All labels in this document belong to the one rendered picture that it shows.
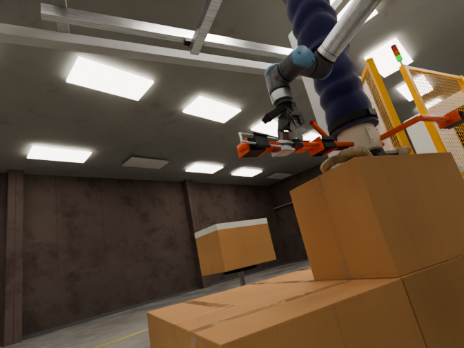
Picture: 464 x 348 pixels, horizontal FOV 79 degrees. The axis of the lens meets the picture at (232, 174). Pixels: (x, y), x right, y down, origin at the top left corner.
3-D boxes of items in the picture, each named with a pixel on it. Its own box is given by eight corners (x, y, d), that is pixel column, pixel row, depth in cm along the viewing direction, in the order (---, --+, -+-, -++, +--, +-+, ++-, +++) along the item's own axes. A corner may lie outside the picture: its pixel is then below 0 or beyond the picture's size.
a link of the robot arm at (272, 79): (273, 59, 116) (258, 74, 124) (281, 84, 113) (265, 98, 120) (288, 64, 122) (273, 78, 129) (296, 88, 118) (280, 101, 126)
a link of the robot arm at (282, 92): (277, 86, 114) (265, 99, 122) (280, 97, 112) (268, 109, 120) (295, 88, 118) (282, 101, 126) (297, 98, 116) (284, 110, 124)
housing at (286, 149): (285, 157, 113) (282, 146, 114) (295, 150, 107) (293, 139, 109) (271, 157, 110) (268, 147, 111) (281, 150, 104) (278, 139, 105)
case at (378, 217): (402, 254, 145) (375, 181, 156) (494, 243, 111) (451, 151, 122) (313, 281, 119) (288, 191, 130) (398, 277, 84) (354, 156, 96)
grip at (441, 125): (449, 130, 129) (444, 120, 130) (470, 120, 122) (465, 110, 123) (439, 129, 125) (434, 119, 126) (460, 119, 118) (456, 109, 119)
